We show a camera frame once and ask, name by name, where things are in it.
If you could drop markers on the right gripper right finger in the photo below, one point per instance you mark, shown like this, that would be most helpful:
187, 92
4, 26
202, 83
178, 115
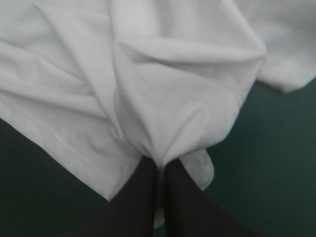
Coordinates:
192, 209

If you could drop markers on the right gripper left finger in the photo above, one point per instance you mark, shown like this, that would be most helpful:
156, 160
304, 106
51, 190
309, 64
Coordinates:
133, 205

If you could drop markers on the white T-shirt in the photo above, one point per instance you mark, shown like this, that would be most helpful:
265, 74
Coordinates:
123, 74

